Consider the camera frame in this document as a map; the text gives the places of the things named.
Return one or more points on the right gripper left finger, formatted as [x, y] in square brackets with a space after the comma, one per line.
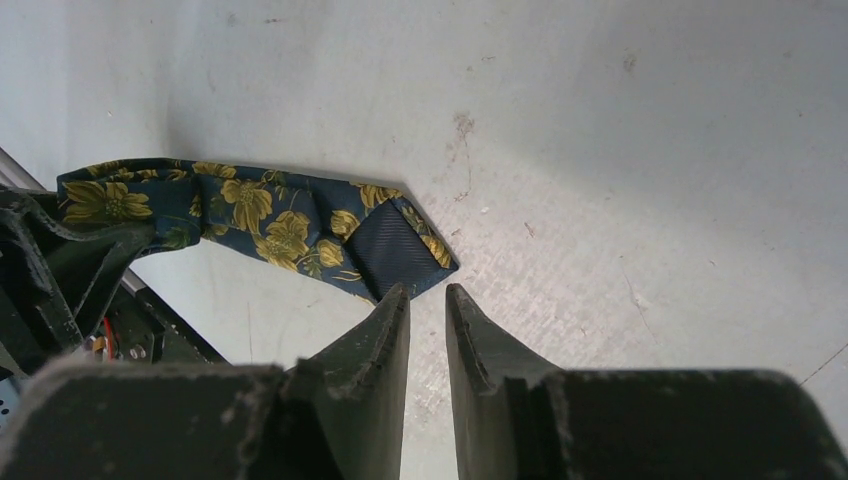
[336, 415]

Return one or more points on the navy gold floral tie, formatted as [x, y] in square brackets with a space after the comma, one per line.
[360, 238]

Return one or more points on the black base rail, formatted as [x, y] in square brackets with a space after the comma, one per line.
[140, 327]

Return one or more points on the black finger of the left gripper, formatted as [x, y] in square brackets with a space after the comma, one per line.
[57, 279]

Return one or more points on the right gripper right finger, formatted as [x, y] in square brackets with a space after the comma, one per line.
[516, 415]

